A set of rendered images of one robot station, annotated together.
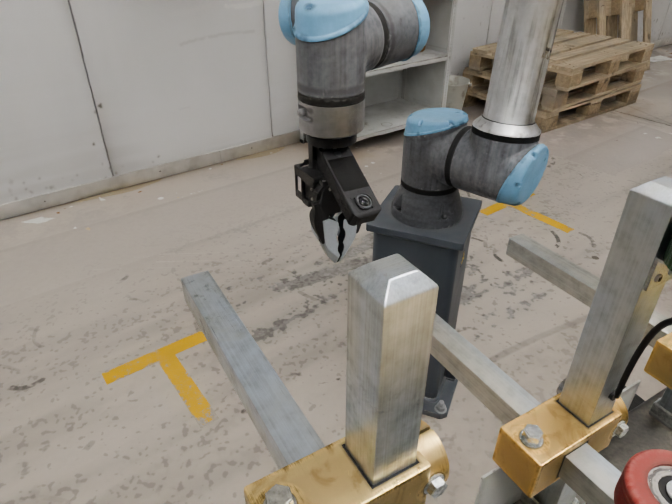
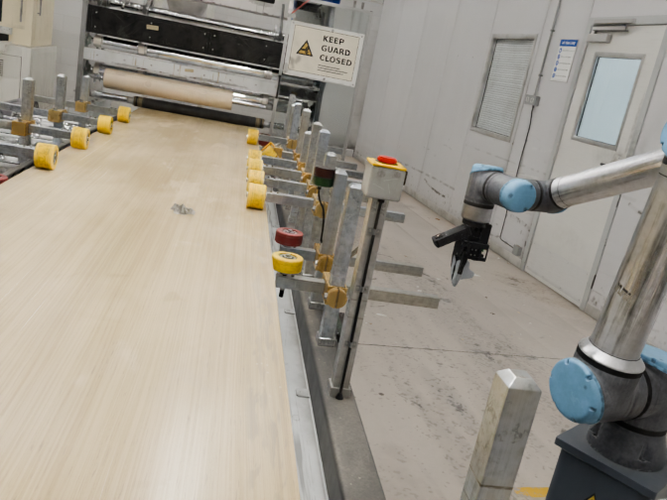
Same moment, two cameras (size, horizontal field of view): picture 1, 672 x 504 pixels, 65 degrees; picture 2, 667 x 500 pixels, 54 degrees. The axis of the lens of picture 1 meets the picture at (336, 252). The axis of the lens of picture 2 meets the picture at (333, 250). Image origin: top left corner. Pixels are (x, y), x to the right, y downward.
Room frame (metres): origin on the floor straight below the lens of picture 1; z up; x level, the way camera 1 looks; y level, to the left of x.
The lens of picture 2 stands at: (1.00, -1.95, 1.39)
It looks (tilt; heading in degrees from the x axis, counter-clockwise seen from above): 15 degrees down; 110
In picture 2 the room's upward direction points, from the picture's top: 11 degrees clockwise
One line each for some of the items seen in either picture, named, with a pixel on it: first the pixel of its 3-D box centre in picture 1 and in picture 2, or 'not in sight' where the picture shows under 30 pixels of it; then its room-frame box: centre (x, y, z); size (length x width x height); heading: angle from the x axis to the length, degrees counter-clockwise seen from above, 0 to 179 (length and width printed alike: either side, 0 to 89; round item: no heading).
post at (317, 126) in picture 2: not in sight; (307, 183); (-0.03, 0.40, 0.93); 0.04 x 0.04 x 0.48; 30
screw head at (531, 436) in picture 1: (532, 434); not in sight; (0.31, -0.18, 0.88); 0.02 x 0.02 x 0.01
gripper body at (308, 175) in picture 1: (329, 168); (471, 239); (0.71, 0.01, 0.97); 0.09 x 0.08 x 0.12; 31
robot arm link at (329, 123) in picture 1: (329, 115); (475, 212); (0.70, 0.01, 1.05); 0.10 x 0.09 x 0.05; 121
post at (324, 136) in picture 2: not in sight; (313, 196); (0.10, 0.19, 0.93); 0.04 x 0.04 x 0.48; 30
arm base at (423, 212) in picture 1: (428, 195); (630, 432); (1.25, -0.24, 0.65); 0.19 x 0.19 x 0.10
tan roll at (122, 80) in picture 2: not in sight; (201, 95); (-1.44, 1.73, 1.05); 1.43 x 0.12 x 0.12; 30
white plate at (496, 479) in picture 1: (557, 451); not in sight; (0.39, -0.26, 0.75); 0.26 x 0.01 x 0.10; 120
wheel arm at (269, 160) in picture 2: not in sight; (310, 167); (-0.14, 0.67, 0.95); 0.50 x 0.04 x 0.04; 30
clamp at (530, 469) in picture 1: (565, 434); (322, 258); (0.34, -0.23, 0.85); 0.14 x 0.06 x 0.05; 120
